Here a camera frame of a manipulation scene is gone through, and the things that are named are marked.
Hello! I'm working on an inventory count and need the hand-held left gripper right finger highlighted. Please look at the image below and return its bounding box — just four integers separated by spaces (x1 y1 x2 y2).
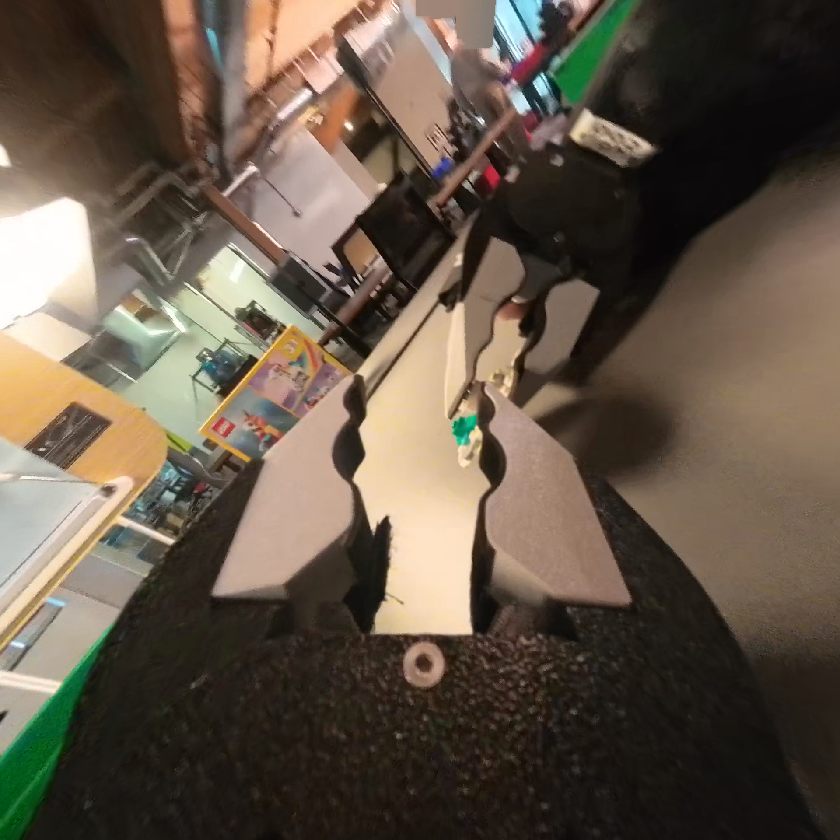
471 384 632 621

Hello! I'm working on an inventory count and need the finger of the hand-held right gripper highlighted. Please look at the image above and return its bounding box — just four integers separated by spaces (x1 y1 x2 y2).
440 230 527 421
511 276 601 398

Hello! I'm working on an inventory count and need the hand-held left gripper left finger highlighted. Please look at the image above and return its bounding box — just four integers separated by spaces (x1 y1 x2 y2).
211 375 370 631

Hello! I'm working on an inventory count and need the tan and teal lego model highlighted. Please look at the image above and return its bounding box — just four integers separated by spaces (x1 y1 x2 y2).
451 371 521 468

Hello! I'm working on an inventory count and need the person's right forearm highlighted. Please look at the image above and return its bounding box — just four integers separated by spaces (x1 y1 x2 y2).
591 0 840 277

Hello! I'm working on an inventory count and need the yellow lego box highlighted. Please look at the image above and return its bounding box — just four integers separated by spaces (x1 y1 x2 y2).
199 324 353 462

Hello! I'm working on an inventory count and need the green board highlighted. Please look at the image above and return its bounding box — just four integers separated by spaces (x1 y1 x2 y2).
550 0 643 107
0 622 114 840

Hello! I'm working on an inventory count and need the pale blue instruction booklet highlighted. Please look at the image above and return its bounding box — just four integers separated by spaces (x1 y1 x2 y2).
0 438 135 614

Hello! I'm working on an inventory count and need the wooden book stand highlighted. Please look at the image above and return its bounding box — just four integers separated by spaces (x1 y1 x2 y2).
0 333 169 652

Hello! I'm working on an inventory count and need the white light box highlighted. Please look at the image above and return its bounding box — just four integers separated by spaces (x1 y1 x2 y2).
0 196 96 330

